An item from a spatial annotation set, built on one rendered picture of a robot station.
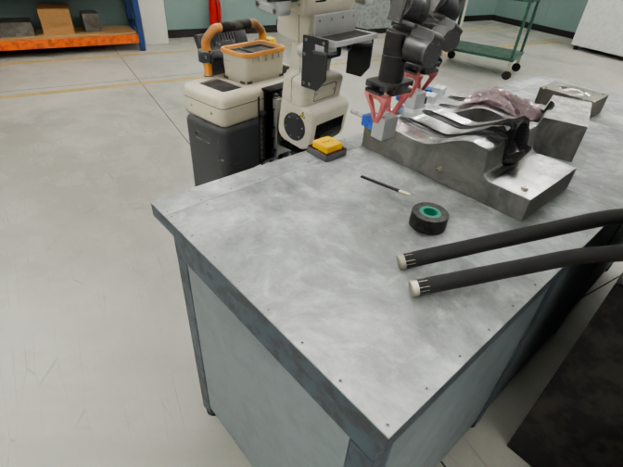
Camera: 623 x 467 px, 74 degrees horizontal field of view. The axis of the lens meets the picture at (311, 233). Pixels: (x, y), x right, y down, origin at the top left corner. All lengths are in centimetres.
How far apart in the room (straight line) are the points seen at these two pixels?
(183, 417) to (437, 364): 104
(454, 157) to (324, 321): 58
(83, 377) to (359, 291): 121
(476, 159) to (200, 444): 116
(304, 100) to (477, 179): 70
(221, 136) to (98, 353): 93
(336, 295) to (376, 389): 19
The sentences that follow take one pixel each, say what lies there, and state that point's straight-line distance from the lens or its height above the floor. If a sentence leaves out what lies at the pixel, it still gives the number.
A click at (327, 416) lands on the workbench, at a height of 66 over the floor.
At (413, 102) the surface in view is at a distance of 134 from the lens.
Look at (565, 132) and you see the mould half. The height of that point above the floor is 88.
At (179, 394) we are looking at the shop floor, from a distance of 160.
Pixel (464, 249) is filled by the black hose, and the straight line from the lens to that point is 82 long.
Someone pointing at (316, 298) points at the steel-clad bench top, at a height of 80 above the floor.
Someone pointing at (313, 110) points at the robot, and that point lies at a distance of 151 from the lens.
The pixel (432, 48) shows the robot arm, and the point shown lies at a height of 113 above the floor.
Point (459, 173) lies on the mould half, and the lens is 110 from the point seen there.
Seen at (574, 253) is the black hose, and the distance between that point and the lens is 87.
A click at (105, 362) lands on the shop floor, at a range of 175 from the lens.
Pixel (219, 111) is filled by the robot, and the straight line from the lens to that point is 162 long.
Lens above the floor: 132
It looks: 36 degrees down
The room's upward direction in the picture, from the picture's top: 4 degrees clockwise
